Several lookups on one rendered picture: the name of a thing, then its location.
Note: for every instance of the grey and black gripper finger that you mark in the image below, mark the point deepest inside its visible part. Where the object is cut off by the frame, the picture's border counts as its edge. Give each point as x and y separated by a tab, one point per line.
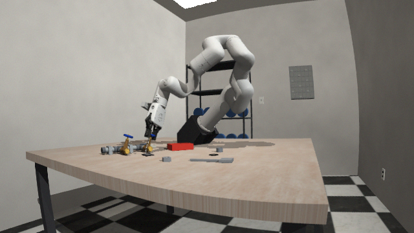
149	125
155	131

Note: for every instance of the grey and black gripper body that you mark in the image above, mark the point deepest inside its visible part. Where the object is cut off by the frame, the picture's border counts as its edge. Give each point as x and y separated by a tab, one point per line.
158	114

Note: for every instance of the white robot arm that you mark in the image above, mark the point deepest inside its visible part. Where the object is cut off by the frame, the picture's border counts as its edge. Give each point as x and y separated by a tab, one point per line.
237	100

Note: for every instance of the grey pipe manifold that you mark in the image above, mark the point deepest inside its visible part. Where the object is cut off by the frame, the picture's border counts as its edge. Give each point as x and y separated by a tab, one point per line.
128	148

